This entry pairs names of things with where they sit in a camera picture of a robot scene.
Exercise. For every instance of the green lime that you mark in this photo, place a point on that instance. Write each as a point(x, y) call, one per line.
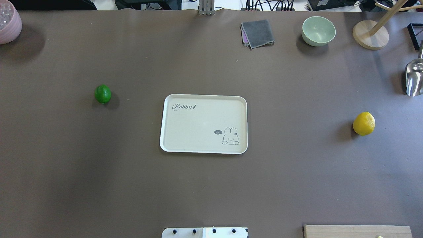
point(102, 94)

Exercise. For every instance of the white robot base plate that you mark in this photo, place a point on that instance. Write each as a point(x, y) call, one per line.
point(206, 232)

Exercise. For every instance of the pink bowl with ice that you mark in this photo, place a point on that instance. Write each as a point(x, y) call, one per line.
point(10, 22)

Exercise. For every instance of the grey folded cloth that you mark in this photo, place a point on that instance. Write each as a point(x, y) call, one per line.
point(256, 33)

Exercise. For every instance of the black rack frame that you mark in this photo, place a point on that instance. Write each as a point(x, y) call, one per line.
point(414, 29)

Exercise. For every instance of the cream rabbit tray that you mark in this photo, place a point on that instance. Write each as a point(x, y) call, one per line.
point(204, 124)

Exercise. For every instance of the metal scoop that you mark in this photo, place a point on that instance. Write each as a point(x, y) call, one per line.
point(414, 75)

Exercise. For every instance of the wooden cutting board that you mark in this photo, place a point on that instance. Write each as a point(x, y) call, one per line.
point(356, 231)

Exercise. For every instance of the wooden mug tree stand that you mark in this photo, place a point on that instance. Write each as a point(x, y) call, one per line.
point(373, 35)

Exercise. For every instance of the yellow lemon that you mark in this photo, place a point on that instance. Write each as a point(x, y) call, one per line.
point(364, 124)

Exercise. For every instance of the mint green bowl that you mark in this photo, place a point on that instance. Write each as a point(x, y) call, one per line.
point(318, 31)

